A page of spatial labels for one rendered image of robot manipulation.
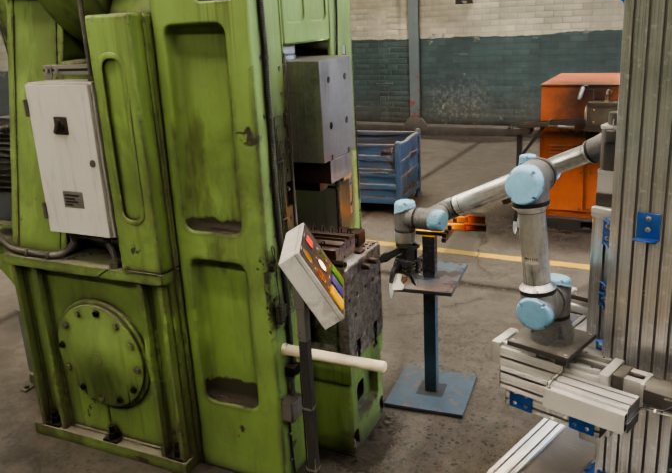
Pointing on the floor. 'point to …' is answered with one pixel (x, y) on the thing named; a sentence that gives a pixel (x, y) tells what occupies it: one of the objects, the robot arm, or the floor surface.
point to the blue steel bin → (389, 165)
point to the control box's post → (308, 387)
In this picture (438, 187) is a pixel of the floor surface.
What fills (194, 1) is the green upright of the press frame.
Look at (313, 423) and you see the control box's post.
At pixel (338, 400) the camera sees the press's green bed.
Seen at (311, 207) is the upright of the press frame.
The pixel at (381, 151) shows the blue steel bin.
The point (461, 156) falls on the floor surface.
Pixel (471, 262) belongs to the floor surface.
